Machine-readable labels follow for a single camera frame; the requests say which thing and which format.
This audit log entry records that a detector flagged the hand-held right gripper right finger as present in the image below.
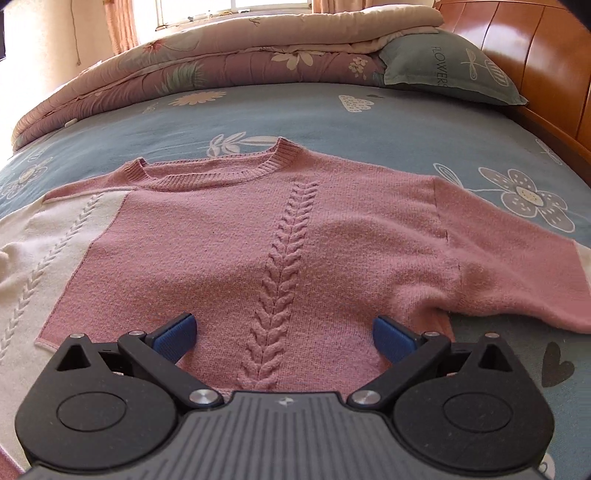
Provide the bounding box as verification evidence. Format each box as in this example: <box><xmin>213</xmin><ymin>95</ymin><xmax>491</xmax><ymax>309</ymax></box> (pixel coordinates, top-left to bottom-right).
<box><xmin>346</xmin><ymin>315</ymin><xmax>515</xmax><ymax>411</ymax></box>

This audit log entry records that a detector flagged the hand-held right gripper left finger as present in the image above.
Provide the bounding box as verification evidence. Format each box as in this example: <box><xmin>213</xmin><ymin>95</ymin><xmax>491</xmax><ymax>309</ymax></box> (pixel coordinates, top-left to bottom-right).
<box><xmin>55</xmin><ymin>311</ymin><xmax>225</xmax><ymax>411</ymax></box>

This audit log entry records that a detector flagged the pink and white knit sweater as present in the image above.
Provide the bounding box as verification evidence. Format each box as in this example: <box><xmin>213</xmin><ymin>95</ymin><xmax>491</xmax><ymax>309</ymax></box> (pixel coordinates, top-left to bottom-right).
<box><xmin>0</xmin><ymin>137</ymin><xmax>591</xmax><ymax>398</ymax></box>

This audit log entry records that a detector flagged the blue floral bed sheet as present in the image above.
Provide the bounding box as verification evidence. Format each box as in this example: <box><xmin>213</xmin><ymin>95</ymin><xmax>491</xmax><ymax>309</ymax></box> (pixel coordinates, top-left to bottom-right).
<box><xmin>0</xmin><ymin>80</ymin><xmax>591</xmax><ymax>480</ymax></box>

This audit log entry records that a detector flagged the blue-grey printed pillow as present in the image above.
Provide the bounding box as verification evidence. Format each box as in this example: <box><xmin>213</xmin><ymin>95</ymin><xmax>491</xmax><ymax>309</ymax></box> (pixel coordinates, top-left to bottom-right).
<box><xmin>379</xmin><ymin>31</ymin><xmax>529</xmax><ymax>107</ymax></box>

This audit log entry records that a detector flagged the folded pink floral quilt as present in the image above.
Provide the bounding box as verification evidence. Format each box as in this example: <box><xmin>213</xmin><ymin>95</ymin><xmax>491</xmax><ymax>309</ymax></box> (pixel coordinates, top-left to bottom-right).
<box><xmin>11</xmin><ymin>4</ymin><xmax>444</xmax><ymax>153</ymax></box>

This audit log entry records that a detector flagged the wooden headboard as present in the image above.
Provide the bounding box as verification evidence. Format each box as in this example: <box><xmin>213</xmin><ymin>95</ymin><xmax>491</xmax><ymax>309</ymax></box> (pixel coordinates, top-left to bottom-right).
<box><xmin>434</xmin><ymin>0</ymin><xmax>591</xmax><ymax>155</ymax></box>

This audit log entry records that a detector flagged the pink striped curtain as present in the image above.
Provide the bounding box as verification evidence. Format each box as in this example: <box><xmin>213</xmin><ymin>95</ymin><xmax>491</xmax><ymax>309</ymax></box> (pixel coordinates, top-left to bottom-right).
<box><xmin>310</xmin><ymin>0</ymin><xmax>363</xmax><ymax>17</ymax></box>
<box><xmin>102</xmin><ymin>0</ymin><xmax>160</xmax><ymax>54</ymax></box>

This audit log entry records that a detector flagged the window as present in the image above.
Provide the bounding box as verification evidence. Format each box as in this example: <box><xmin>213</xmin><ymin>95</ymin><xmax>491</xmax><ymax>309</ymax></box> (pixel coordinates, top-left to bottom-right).
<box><xmin>154</xmin><ymin>0</ymin><xmax>315</xmax><ymax>26</ymax></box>

